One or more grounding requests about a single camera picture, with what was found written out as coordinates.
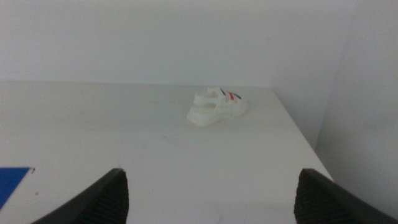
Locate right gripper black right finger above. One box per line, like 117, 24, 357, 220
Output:
293, 168, 398, 224

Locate white sandal red black straps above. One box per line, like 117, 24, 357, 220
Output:
186, 86, 249, 127

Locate blue rectangular mat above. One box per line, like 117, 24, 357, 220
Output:
0, 167, 31, 210

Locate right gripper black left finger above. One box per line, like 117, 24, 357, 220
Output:
30, 168, 130, 224

